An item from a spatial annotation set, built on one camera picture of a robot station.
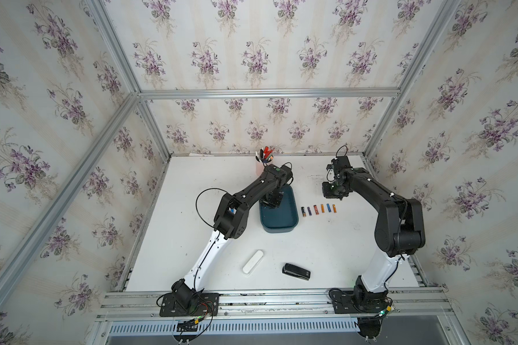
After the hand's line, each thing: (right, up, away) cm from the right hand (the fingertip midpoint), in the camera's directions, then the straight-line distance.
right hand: (329, 193), depth 96 cm
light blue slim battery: (+1, -7, +3) cm, 8 cm away
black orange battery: (-11, -9, +1) cm, 15 cm away
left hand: (-26, -7, +4) cm, 28 cm away
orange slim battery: (+3, -7, +3) cm, 9 cm away
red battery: (-6, -8, +3) cm, 10 cm away
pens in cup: (-29, +18, +12) cm, 36 cm away
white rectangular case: (-34, -25, -16) cm, 45 cm away
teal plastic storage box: (-21, -11, -2) cm, 24 cm away
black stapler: (-19, -28, -14) cm, 37 cm away
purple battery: (-9, -8, +2) cm, 12 cm away
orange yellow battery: (-2, -7, +3) cm, 8 cm away
